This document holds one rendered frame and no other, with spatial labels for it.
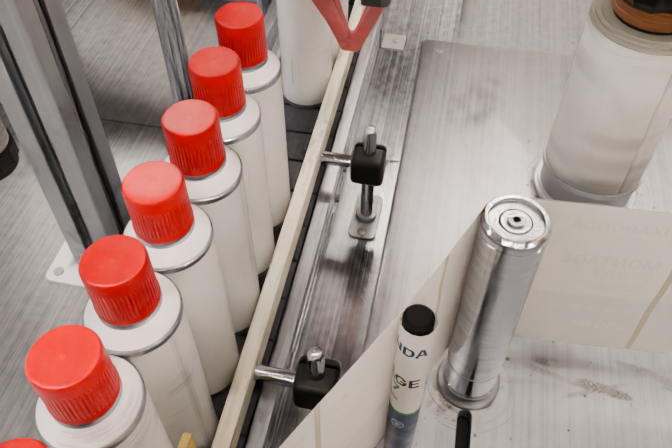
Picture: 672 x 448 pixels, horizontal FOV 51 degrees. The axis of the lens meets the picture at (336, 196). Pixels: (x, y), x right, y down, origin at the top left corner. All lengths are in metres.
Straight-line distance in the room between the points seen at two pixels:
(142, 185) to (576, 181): 0.37
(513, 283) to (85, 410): 0.23
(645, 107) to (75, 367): 0.42
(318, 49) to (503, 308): 0.35
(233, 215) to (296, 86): 0.28
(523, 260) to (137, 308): 0.20
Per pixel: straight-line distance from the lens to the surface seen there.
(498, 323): 0.44
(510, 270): 0.39
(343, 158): 0.63
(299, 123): 0.70
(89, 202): 0.60
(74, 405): 0.33
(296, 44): 0.67
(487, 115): 0.73
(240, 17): 0.49
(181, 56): 0.61
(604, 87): 0.56
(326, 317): 0.62
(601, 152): 0.59
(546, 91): 0.77
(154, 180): 0.38
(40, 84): 0.52
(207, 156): 0.42
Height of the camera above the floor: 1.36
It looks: 48 degrees down
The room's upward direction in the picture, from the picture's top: straight up
